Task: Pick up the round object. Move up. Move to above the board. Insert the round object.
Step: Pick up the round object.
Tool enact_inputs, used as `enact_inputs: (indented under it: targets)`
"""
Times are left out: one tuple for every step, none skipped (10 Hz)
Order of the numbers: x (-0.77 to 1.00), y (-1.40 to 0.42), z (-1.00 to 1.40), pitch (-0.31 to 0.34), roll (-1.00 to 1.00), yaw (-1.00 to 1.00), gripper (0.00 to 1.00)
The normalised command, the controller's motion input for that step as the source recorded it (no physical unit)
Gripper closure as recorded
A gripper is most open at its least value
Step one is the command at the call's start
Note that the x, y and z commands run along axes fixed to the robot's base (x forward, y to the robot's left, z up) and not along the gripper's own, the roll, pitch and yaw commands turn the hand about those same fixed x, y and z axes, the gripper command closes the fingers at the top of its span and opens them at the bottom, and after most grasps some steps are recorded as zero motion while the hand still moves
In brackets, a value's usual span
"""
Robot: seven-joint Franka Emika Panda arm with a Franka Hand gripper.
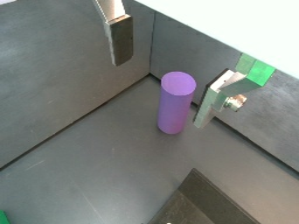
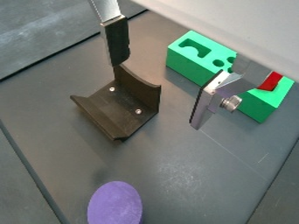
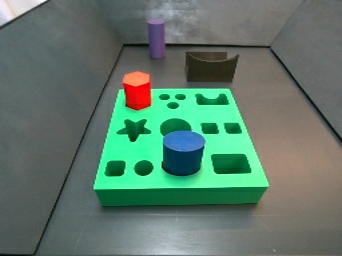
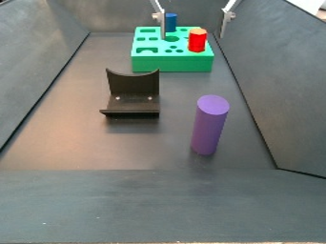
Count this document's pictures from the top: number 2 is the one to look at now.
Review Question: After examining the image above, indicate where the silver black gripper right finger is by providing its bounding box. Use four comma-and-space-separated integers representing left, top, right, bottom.
189, 54, 272, 130

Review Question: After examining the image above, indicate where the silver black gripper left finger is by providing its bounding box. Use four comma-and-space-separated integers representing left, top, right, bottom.
88, 0, 129, 67

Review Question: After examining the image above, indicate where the purple cylinder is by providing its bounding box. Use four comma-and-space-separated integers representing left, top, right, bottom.
88, 181, 143, 224

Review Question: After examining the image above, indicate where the green shape sorter board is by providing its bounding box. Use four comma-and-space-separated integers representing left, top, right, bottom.
165, 31, 295, 123

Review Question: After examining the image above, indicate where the red hexagonal block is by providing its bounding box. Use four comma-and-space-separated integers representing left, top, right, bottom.
257, 72, 283, 91

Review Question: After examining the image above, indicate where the black curved cradle stand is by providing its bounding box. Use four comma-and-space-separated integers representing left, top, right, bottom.
69, 65, 161, 141

